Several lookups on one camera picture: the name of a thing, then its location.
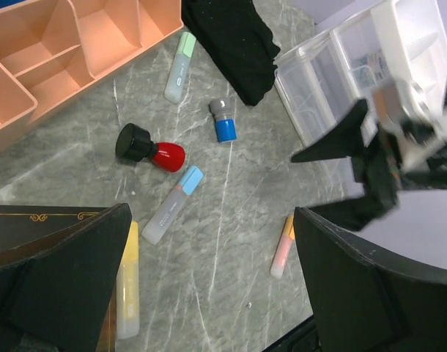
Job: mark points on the black book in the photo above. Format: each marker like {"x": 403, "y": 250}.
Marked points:
{"x": 20, "y": 224}

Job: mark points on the black cloth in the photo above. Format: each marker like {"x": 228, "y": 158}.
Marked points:
{"x": 239, "y": 43}

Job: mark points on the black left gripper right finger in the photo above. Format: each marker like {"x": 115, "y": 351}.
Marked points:
{"x": 365, "y": 297}

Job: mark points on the green cap highlighter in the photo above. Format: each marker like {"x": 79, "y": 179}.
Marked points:
{"x": 179, "y": 67}

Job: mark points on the blue document folder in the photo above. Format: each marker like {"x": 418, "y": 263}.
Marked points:
{"x": 6, "y": 3}

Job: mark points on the orange cap pink highlighter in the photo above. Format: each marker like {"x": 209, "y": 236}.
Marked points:
{"x": 283, "y": 248}

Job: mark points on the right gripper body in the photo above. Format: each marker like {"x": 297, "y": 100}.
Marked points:
{"x": 414, "y": 134}

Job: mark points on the white plastic drawer unit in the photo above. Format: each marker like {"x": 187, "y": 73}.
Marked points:
{"x": 319, "y": 79}

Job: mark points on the blue cap highlighter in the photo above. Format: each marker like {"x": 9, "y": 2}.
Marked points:
{"x": 172, "y": 205}

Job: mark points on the peach plastic file organizer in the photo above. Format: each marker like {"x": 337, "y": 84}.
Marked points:
{"x": 53, "y": 51}

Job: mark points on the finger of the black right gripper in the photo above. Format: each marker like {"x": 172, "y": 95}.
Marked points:
{"x": 356, "y": 213}
{"x": 344, "y": 140}

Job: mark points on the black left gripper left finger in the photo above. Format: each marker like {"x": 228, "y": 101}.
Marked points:
{"x": 65, "y": 294}

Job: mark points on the blue and grey stamp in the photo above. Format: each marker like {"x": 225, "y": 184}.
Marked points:
{"x": 222, "y": 112}

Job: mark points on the red and black stamp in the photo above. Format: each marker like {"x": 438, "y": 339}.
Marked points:
{"x": 135, "y": 144}

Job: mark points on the yellow highlighter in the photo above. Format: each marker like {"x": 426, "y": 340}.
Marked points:
{"x": 128, "y": 316}

